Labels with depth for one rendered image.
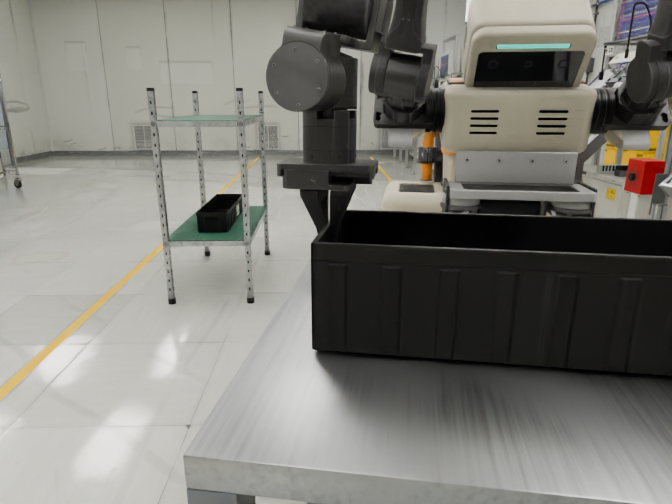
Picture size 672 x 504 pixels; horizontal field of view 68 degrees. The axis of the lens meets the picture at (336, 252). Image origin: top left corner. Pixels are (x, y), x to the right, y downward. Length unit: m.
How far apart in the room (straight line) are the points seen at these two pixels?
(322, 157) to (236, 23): 9.76
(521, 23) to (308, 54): 0.60
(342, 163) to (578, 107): 0.62
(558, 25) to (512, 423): 0.72
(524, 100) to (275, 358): 0.71
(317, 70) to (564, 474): 0.36
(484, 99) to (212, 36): 9.43
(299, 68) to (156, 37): 10.12
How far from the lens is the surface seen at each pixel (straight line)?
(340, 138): 0.52
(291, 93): 0.45
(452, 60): 7.62
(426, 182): 1.50
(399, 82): 0.91
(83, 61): 11.00
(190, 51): 10.38
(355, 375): 0.48
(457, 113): 1.02
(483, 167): 1.02
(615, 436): 0.46
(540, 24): 1.00
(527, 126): 1.04
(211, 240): 2.67
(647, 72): 0.99
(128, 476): 1.70
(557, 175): 1.05
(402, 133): 1.04
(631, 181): 2.77
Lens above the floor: 1.04
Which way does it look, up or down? 17 degrees down
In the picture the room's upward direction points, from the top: straight up
